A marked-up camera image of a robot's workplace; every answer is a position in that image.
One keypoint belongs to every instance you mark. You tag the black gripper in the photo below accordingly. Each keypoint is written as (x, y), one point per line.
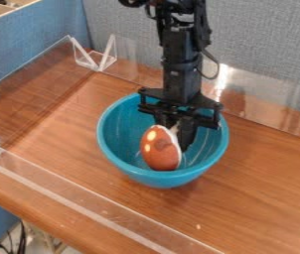
(199, 112)

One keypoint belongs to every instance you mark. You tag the brown white toy mushroom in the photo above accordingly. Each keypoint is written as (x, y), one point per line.
(160, 149)

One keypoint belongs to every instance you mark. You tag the blue plastic bowl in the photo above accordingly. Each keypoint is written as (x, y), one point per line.
(120, 130)

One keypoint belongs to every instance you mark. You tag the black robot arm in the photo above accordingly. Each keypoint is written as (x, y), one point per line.
(184, 33)

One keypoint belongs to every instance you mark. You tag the clear acrylic back barrier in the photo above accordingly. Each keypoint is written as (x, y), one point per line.
(252, 96)

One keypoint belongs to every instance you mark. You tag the clear acrylic barrier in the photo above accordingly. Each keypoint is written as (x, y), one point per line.
(91, 222)
(252, 96)
(37, 88)

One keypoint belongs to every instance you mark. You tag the clear acrylic left barrier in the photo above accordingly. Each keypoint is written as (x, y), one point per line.
(37, 88)

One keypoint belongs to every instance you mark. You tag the clear acrylic front barrier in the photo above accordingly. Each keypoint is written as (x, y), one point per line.
(91, 222)

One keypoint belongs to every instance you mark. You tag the blue partition panel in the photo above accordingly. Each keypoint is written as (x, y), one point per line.
(33, 28)

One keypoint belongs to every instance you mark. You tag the clear acrylic corner bracket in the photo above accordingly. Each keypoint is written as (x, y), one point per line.
(94, 60)

